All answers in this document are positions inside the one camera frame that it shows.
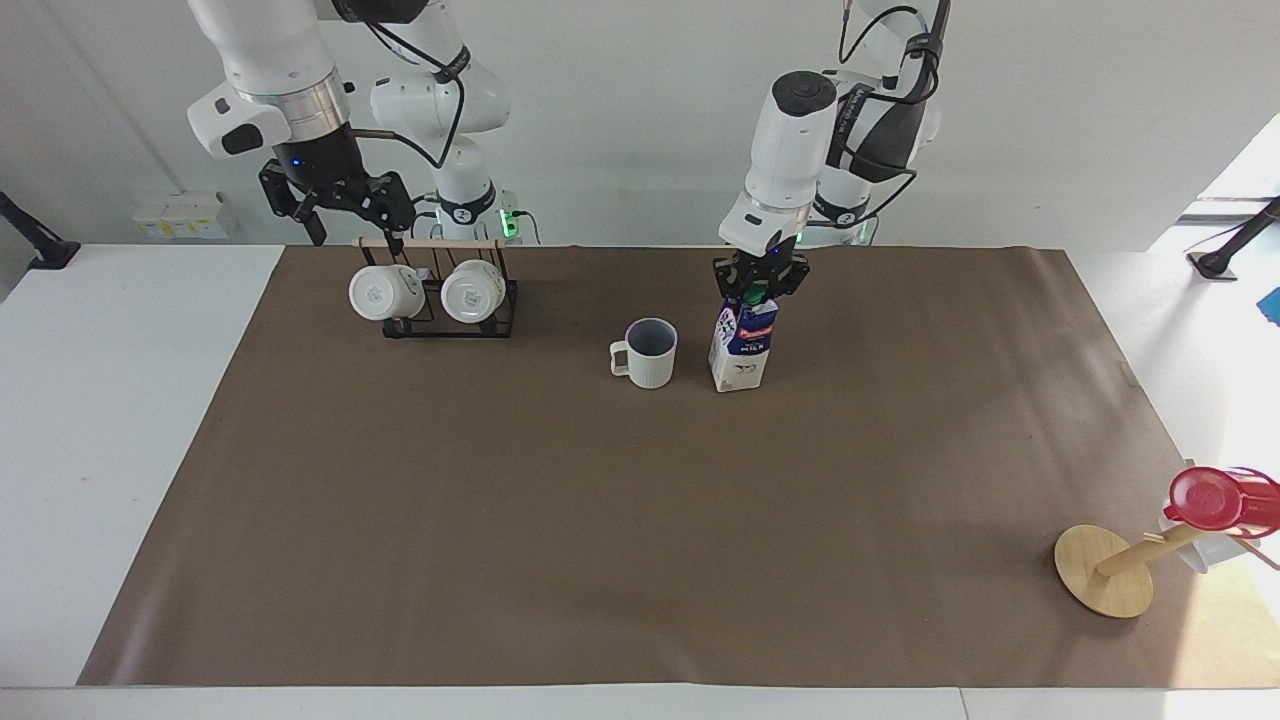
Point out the wooden cup stand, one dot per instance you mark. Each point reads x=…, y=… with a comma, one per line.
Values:
x=1100, y=575

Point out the white ribbed mug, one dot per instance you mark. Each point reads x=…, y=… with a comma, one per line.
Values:
x=652, y=360

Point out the blue white milk carton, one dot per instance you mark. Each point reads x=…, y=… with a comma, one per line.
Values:
x=742, y=345

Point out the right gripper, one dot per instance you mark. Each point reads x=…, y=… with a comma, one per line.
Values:
x=325, y=160

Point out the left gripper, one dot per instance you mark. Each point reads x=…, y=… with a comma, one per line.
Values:
x=768, y=255

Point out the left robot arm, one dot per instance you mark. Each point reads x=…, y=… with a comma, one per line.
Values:
x=790, y=150

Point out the black stand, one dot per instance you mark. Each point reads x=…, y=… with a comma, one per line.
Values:
x=45, y=250
x=1225, y=255

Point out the red plastic cup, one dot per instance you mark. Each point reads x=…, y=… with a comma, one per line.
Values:
x=1205, y=498

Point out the blue object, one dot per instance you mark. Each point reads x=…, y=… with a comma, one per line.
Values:
x=1272, y=305

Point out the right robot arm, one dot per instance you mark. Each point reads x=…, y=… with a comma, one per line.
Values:
x=270, y=50

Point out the white cup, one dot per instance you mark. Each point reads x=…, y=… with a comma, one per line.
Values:
x=470, y=292
x=382, y=293

